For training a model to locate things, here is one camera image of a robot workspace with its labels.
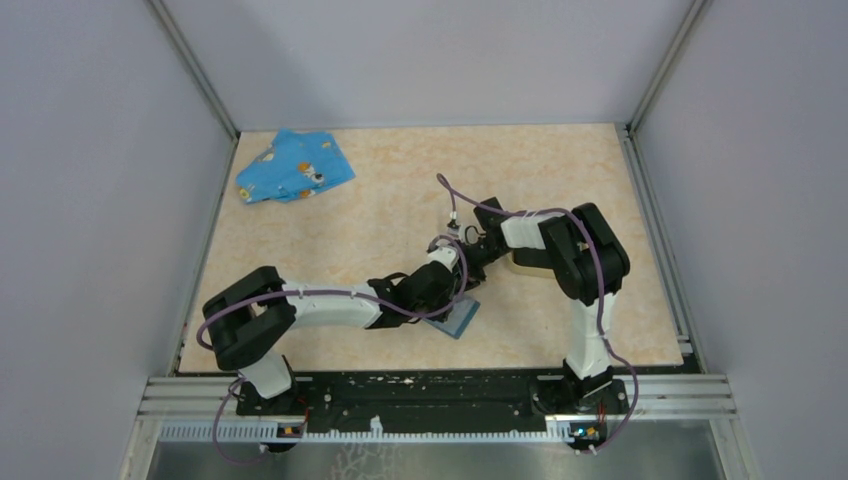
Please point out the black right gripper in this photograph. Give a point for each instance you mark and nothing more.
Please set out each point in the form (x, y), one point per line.
(469, 275)

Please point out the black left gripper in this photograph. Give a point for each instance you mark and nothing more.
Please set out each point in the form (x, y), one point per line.
(440, 310)

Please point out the blue card holder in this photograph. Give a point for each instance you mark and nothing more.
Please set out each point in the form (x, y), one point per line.
(455, 322)

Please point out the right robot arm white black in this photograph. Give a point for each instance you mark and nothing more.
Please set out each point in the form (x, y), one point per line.
(587, 260)

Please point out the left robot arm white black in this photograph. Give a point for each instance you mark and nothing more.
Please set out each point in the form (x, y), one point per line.
(243, 323)

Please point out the gold oval tray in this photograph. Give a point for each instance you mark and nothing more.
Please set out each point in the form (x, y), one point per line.
(531, 262)

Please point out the blue patterned cloth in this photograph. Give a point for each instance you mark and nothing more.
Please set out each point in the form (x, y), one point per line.
(294, 166)

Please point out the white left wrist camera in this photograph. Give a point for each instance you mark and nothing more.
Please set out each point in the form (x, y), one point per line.
(445, 255)

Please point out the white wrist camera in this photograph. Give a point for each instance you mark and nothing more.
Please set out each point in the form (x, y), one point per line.
(454, 225)
(445, 255)

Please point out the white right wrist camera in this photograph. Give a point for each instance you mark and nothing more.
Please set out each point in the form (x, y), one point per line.
(454, 225)

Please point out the white cable duct strip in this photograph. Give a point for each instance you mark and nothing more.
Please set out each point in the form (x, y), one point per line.
(269, 432)

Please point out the aluminium frame rail front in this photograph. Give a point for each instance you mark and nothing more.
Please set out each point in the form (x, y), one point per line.
(683, 397)

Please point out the right aluminium corner post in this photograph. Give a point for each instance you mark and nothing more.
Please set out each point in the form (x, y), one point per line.
(695, 12)

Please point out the aluminium corner post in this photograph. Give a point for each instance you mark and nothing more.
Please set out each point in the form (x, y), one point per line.
(695, 12)
(191, 63)

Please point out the left aluminium corner post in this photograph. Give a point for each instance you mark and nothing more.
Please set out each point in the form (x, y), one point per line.
(191, 63)

